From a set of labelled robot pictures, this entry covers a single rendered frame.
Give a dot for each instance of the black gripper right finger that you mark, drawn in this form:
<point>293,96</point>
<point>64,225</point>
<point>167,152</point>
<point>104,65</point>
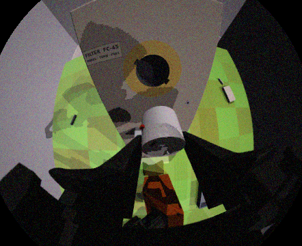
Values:
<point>218,170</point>

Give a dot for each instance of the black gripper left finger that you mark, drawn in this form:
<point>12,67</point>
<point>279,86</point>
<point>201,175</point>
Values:
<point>114,182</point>

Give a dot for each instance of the grey cylinder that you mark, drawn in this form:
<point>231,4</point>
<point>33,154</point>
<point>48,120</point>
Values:
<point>161,132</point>

